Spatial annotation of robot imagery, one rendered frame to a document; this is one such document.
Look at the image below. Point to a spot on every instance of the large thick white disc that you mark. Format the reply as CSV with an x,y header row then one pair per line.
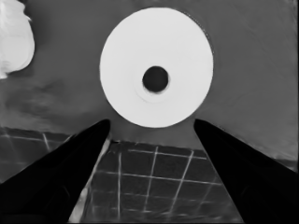
x,y
130,46

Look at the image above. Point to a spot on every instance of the white round carrier with pins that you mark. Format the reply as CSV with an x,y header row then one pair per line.
x,y
18,46

